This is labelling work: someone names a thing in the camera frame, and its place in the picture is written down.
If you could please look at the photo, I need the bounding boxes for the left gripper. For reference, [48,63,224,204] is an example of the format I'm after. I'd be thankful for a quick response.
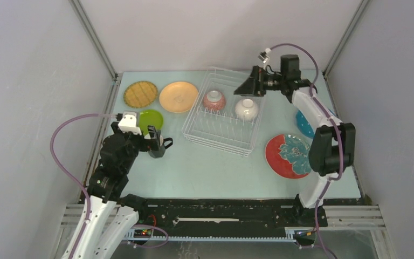
[112,121,160,172]

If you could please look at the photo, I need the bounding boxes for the black mug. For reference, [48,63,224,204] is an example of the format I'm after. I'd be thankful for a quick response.
[148,135,174,159]

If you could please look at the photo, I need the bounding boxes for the green plate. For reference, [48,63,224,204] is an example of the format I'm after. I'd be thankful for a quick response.
[139,109,164,135]

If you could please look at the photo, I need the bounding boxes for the white ribbed bowl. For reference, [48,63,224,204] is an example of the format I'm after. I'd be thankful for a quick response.
[234,98,259,121]

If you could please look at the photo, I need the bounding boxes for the yellow woven plate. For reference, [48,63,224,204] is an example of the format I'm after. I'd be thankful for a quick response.
[123,80,158,108]

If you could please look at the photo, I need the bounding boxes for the red patterned bowl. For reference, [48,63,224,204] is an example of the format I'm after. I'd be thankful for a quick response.
[202,90,226,111]

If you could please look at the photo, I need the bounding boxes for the beige plate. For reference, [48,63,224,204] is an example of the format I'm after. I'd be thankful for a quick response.
[159,81,198,113]

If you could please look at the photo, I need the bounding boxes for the blue polka dot plate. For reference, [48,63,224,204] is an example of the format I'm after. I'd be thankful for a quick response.
[295,110,319,139]

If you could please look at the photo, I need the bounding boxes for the white rimmed teal plate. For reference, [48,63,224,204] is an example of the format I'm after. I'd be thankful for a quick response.
[265,134,312,179]

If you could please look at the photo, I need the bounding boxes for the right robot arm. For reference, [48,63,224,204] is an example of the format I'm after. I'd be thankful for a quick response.
[234,54,356,226]

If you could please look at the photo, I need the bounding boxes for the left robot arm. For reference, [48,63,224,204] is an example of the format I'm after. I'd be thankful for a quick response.
[63,121,173,258]

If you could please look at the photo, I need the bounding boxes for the small circuit board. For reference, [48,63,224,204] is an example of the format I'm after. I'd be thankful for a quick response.
[133,229,153,238]

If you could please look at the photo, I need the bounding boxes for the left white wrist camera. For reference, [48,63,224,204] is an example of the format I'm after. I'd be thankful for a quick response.
[118,111,142,135]

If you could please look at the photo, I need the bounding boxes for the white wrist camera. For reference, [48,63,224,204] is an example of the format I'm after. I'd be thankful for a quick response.
[118,111,142,135]
[258,48,272,65]

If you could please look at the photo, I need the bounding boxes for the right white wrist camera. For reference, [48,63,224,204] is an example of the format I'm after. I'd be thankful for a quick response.
[258,48,272,65]

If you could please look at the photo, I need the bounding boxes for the white wire dish rack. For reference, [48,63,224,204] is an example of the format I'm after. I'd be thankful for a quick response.
[182,67,265,156]

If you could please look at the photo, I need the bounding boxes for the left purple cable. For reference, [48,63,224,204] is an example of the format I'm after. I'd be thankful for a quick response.
[50,113,170,259]

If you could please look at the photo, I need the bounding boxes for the purple cable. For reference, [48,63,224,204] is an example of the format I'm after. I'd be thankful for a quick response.
[50,113,170,259]
[267,43,345,258]

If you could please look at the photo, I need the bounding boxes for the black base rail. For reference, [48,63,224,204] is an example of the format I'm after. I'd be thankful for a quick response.
[114,197,328,240]

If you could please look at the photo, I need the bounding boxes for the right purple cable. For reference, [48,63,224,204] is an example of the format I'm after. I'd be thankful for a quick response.
[267,43,345,258]

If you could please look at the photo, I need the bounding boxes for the aluminium frame rail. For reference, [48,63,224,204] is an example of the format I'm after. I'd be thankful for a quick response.
[61,203,387,242]

